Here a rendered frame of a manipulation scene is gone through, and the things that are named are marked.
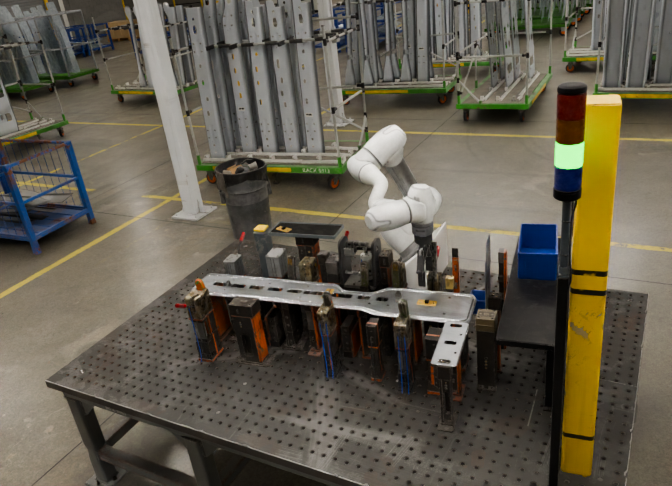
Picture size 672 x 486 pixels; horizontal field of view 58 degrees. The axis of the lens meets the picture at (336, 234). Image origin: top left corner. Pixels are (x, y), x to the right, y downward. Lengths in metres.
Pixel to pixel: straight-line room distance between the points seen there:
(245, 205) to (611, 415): 3.91
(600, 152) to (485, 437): 1.22
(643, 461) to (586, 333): 1.57
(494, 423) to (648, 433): 1.29
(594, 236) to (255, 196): 4.18
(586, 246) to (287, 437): 1.38
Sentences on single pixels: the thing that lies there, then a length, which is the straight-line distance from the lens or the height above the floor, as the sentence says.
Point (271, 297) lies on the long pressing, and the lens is 2.89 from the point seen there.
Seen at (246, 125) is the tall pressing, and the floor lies 0.64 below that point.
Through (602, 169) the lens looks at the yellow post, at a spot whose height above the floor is 1.82.
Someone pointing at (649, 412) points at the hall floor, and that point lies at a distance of 3.80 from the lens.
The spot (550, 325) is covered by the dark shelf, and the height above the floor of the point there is 1.03.
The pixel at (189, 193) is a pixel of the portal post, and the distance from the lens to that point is 6.67.
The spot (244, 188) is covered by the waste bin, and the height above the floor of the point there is 0.57.
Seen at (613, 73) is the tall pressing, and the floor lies 0.48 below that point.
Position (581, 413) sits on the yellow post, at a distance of 2.23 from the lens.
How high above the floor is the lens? 2.44
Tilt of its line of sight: 25 degrees down
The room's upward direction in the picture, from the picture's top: 7 degrees counter-clockwise
